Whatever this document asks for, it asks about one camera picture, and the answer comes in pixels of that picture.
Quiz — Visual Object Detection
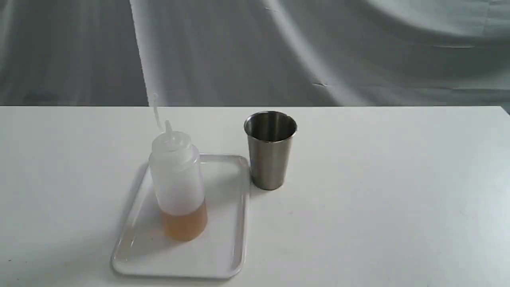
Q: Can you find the translucent squeeze bottle amber liquid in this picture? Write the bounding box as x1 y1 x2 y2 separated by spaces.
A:
148 93 208 242

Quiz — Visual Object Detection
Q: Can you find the stainless steel cup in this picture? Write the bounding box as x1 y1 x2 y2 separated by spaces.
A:
243 111 298 191

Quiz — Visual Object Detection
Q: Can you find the white plastic tray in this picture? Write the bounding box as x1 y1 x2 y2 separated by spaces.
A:
111 154 251 280

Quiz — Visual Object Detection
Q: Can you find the white backdrop sheet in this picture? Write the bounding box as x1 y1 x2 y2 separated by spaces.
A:
0 0 509 110

